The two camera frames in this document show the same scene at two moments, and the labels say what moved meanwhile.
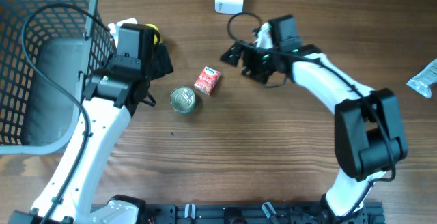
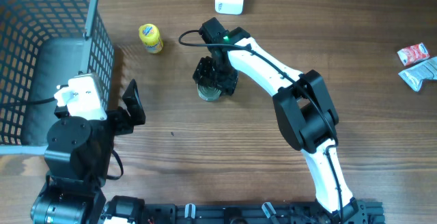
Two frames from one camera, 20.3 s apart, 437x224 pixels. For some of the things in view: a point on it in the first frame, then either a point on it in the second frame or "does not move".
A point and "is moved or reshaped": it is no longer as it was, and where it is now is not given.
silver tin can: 183,100 to 209,93
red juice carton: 207,80 is moved or reshaped
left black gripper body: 161,63 to 120,122
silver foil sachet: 423,82 is moved or reshaped
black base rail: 254,214 does not move
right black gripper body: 261,62 to 222,76
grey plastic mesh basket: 37,116 does not move
